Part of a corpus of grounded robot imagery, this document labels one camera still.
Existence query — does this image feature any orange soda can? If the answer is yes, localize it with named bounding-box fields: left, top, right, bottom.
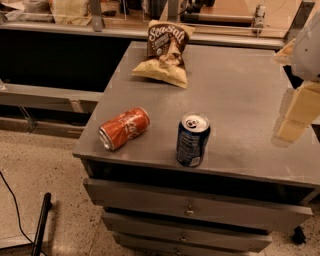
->
left=98, top=107, right=150, bottom=151

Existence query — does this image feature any black cabinet caster wheel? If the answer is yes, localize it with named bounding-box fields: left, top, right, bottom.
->
left=292, top=226, right=306, bottom=245

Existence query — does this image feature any black floor cable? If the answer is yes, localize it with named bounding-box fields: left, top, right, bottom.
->
left=0, top=170, right=48, bottom=256

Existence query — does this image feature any grey drawer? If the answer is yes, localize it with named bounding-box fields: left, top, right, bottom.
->
left=84, top=178, right=313, bottom=232
left=102, top=212, right=272, bottom=253
left=113, top=233, right=254, bottom=256

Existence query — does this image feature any blue pepsi can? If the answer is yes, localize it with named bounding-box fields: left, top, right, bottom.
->
left=176, top=112, right=211, bottom=167

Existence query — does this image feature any middle grey drawer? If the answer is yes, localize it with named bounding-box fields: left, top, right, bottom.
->
left=102, top=212, right=272, bottom=253

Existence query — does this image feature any sea salt chip bag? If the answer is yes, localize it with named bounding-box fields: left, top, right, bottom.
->
left=132, top=20, right=194, bottom=88

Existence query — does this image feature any top grey drawer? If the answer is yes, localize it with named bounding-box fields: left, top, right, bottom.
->
left=84, top=178, right=313, bottom=232

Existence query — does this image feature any grey metal bench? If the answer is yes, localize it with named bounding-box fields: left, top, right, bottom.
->
left=0, top=82, right=103, bottom=138

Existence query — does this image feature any bottom grey drawer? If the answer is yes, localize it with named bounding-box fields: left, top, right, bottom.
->
left=113, top=233, right=254, bottom=256

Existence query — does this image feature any long background counter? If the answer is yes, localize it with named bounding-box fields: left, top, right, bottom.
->
left=0, top=22, right=285, bottom=50

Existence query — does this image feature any grey drawer cabinet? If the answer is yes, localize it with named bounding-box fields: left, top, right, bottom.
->
left=74, top=42, right=319, bottom=256

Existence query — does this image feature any black pole on floor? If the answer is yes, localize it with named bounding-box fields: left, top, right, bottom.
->
left=31, top=193, right=52, bottom=256

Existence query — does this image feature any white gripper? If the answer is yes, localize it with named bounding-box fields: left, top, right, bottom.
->
left=272, top=12, right=320, bottom=143

